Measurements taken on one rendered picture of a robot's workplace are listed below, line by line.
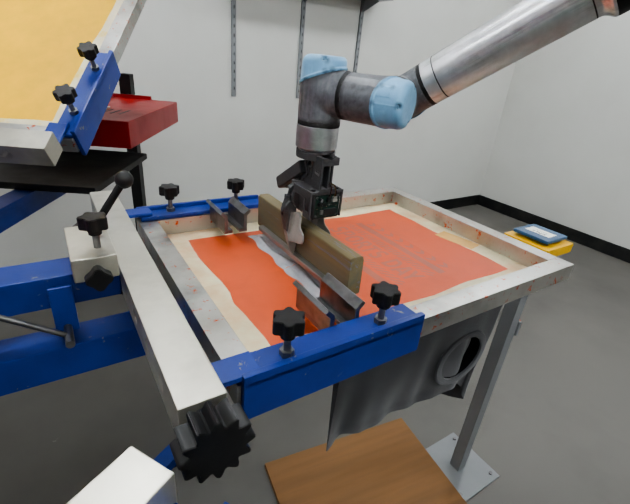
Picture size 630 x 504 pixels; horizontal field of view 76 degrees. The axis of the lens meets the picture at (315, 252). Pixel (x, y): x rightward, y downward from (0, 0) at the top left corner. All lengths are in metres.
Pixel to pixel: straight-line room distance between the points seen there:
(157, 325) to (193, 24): 2.36
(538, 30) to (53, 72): 1.10
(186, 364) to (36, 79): 0.98
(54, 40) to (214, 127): 1.55
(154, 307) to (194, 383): 0.15
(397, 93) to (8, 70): 1.03
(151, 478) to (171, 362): 0.13
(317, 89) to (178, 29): 2.08
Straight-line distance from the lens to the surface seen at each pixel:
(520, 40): 0.73
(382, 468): 1.69
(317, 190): 0.72
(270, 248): 0.90
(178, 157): 2.80
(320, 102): 0.70
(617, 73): 4.35
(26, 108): 1.23
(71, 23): 1.50
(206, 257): 0.88
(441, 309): 0.71
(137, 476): 0.39
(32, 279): 0.68
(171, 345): 0.50
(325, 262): 0.74
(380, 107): 0.65
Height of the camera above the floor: 1.35
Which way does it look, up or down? 26 degrees down
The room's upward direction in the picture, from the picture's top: 5 degrees clockwise
